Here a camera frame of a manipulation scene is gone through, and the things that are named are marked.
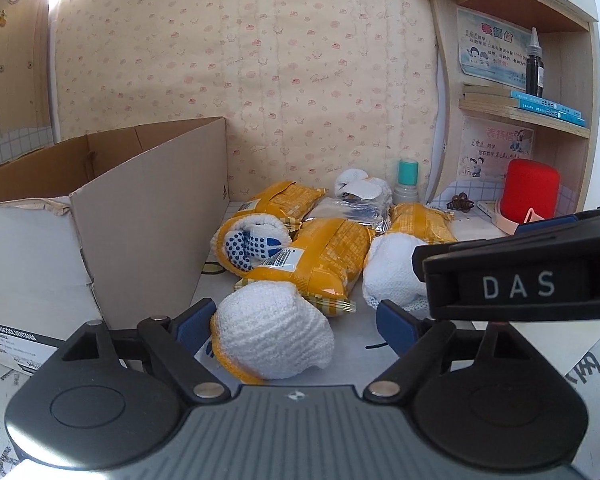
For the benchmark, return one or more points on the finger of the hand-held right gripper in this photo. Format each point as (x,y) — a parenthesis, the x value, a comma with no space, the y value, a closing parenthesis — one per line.
(545,225)

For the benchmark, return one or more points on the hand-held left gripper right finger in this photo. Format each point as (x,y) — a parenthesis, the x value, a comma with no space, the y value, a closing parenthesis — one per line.
(395,325)

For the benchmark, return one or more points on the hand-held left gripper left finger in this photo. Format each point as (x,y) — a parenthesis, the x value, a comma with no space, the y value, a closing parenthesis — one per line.
(195,322)

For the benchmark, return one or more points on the white knitted glove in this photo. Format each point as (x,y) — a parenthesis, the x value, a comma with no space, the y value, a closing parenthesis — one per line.
(355,180)
(270,330)
(390,270)
(250,245)

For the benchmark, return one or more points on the yellow snack packet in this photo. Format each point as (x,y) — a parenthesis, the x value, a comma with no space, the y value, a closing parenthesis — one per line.
(422,222)
(285,200)
(320,255)

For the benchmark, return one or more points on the brown cardboard box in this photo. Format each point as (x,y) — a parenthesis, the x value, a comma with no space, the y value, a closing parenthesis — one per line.
(145,210)

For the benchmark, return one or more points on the white desktop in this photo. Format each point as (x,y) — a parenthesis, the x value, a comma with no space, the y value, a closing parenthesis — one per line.
(352,340)

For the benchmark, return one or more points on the red cylinder container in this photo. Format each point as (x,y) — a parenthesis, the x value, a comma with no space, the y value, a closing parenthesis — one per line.
(530,190)

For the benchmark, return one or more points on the pale pink plastic stand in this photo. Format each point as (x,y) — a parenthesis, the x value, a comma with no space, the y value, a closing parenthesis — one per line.
(505,223)

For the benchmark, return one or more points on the white printed paper sheet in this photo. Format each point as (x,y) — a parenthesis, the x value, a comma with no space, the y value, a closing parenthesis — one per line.
(555,355)

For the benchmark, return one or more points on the brown hair clip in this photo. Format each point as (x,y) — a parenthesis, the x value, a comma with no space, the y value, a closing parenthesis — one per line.
(460,203)

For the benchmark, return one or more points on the pink framed paper certificate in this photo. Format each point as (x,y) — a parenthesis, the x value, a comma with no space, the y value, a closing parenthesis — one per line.
(497,145)

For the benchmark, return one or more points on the blue books on shelf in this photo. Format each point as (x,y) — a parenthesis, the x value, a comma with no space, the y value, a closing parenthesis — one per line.
(550,110)

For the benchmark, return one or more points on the silver foil packet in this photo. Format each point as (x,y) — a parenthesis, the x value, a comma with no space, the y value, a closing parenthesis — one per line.
(350,212)

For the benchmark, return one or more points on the teal capped small bottle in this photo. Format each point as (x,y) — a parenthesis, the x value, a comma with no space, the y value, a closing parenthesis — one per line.
(407,172)

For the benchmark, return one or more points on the black ink bottle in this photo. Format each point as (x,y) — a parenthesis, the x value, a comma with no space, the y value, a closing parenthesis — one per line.
(534,67)

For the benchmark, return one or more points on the blue framed paper certificate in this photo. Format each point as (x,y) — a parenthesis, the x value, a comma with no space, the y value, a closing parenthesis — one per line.
(495,50)

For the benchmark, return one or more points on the wooden stickered shelf unit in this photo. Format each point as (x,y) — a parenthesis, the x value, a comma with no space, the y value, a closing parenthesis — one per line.
(20,60)

